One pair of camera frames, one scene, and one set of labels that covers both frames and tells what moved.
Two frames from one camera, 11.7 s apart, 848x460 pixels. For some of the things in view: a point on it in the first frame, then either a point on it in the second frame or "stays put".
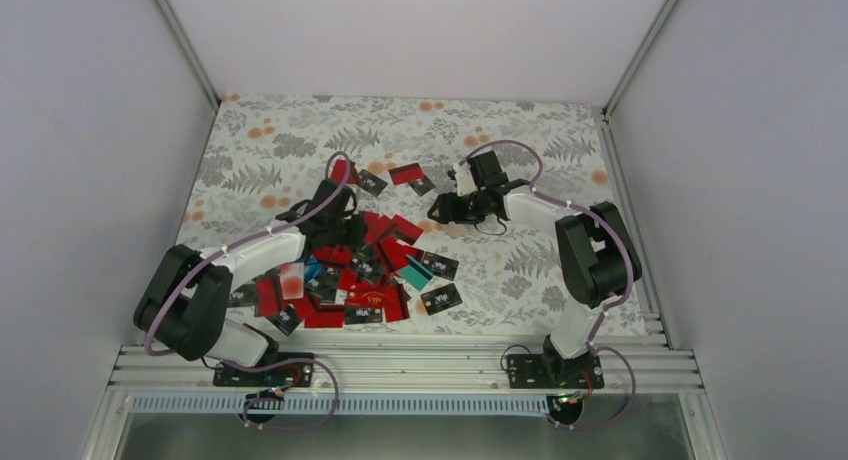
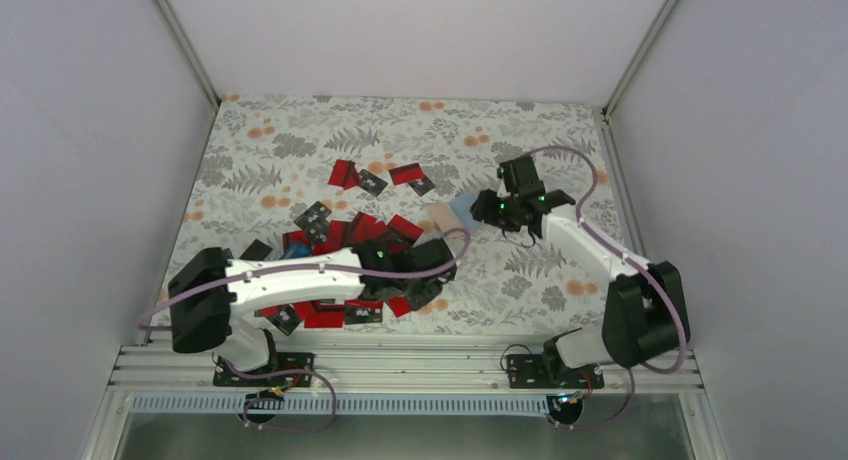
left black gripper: [356, 234] → [416, 300]
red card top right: [408, 173] stays put
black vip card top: [371, 183] stays put
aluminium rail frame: [665, 369] stays put
